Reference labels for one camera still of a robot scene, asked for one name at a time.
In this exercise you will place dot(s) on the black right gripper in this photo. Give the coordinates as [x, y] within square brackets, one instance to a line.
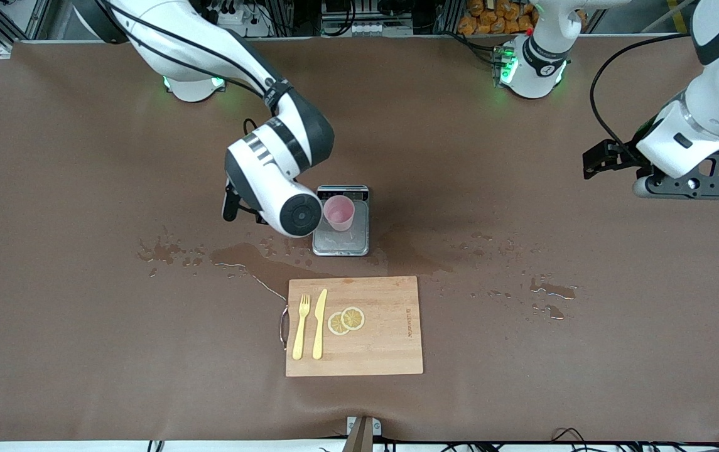
[231, 204]

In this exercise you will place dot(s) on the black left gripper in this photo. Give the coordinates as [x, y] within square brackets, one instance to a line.
[614, 157]

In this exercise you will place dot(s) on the pink plastic cup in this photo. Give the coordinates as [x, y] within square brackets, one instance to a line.
[339, 213]

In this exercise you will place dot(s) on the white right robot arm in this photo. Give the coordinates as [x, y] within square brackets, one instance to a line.
[208, 50]

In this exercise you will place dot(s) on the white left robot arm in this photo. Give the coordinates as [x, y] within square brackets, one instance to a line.
[717, 107]

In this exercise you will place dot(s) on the silver kitchen scale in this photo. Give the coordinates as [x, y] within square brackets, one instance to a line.
[359, 242]

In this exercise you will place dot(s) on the yellow plastic fork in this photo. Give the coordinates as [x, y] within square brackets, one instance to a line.
[299, 333]

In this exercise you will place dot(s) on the yellow plastic knife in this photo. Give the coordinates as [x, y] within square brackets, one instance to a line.
[319, 326]

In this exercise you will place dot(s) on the lemon slice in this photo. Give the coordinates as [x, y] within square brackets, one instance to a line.
[353, 317]
[335, 325]

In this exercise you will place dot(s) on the orange snack packs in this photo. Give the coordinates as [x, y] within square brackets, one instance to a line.
[497, 19]

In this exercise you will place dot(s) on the white power strip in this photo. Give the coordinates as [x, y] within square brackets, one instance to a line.
[233, 22]

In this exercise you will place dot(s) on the wooden cutting board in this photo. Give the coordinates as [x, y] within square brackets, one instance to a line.
[384, 339]

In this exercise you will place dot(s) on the metal table edge bracket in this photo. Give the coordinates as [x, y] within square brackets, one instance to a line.
[363, 433]

